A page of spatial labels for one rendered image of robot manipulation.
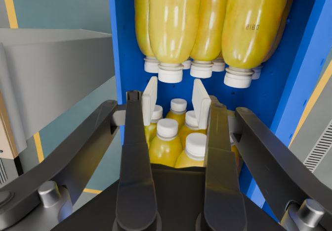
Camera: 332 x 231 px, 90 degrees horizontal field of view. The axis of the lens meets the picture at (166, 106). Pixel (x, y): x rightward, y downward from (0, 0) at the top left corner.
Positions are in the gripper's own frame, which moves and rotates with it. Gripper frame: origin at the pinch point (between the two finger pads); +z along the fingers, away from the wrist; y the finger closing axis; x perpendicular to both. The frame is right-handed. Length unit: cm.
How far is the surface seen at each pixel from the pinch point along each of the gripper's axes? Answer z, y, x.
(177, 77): 7.8, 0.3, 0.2
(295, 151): 120, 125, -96
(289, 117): -1.6, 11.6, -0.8
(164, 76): 7.7, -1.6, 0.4
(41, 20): 120, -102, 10
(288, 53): 11.7, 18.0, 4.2
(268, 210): 21, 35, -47
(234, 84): 7.1, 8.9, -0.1
